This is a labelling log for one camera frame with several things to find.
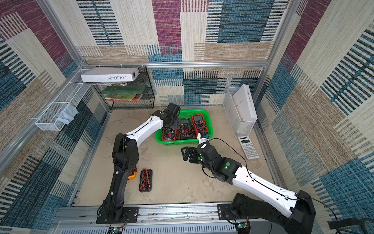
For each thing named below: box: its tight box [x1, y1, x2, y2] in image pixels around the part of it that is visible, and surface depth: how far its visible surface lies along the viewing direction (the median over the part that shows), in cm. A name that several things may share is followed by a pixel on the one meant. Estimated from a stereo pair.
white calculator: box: [237, 136, 260, 160], surface depth 98 cm
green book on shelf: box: [101, 85, 147, 101], surface depth 101 cm
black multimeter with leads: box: [138, 167, 153, 193], surface depth 83 cm
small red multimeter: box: [191, 113, 208, 139], surface depth 99 cm
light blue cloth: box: [55, 102, 79, 125], surface depth 70 cm
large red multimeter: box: [161, 127, 180, 141], surface depth 95 cm
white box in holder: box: [231, 84, 258, 122], surface depth 96 cm
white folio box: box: [80, 66, 141, 83], surface depth 81 cm
